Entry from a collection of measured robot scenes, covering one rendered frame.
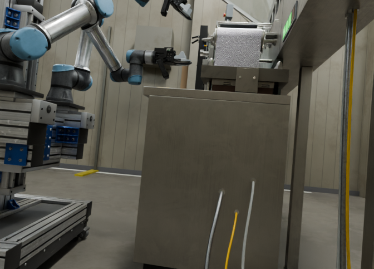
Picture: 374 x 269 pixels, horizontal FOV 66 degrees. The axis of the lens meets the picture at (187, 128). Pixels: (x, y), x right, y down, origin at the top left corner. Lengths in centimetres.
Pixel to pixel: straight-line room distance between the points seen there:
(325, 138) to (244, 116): 422
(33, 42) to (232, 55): 94
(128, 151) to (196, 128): 386
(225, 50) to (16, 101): 102
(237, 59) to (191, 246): 96
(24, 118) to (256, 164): 97
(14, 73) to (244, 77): 97
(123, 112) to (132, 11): 179
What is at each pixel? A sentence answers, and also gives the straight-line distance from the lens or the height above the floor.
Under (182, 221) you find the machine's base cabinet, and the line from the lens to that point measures 134.
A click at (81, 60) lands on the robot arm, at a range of 195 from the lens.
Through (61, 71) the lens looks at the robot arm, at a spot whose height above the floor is 100.
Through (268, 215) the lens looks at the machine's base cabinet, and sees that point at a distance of 133.
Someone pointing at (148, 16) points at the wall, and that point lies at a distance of 549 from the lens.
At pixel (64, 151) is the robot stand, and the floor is 55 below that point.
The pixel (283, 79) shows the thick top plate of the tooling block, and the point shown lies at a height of 98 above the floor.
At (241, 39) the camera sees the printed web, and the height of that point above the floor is 123.
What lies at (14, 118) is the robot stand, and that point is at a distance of 132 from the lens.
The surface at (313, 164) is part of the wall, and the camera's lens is 539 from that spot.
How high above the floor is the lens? 67
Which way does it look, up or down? 2 degrees up
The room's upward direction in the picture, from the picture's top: 5 degrees clockwise
